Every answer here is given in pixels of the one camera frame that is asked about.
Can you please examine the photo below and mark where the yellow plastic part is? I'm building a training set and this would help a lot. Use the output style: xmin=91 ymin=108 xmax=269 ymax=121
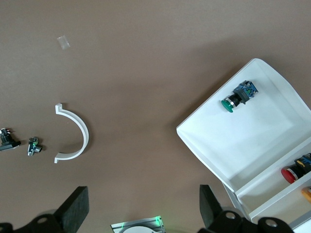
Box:
xmin=300 ymin=186 xmax=311 ymax=203

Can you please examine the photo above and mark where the small black switch part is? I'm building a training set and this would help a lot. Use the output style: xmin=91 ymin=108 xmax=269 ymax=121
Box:
xmin=0 ymin=128 xmax=21 ymax=151

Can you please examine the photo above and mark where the left arm aluminium base plate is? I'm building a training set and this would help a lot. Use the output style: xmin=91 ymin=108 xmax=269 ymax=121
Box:
xmin=110 ymin=215 xmax=166 ymax=233

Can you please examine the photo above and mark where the metal pipe fitting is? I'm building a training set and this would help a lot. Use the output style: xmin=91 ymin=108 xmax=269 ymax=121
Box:
xmin=27 ymin=136 xmax=44 ymax=157

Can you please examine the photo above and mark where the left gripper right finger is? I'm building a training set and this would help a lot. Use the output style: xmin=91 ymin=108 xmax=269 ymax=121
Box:
xmin=199 ymin=184 xmax=243 ymax=233

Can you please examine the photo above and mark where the green push button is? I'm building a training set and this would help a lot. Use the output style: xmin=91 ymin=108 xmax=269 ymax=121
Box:
xmin=221 ymin=80 xmax=259 ymax=114

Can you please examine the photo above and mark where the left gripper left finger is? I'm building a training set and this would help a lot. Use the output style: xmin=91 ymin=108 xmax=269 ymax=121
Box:
xmin=26 ymin=186 xmax=89 ymax=233

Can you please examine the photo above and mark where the clear tape piece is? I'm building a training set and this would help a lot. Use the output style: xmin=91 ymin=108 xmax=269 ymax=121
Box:
xmin=57 ymin=35 xmax=71 ymax=50

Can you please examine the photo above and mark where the white drawer cabinet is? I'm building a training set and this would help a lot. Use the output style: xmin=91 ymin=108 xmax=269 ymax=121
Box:
xmin=222 ymin=181 xmax=311 ymax=233

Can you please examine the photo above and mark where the white plastic drawer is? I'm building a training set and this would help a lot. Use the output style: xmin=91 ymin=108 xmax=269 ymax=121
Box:
xmin=249 ymin=179 xmax=311 ymax=226
xmin=176 ymin=57 xmax=311 ymax=194
xmin=235 ymin=138 xmax=311 ymax=219

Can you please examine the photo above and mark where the red push button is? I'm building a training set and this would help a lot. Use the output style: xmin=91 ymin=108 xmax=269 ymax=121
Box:
xmin=281 ymin=152 xmax=311 ymax=184

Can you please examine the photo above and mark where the white half ring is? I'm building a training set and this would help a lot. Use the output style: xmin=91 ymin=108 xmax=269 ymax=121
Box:
xmin=53 ymin=103 xmax=90 ymax=165

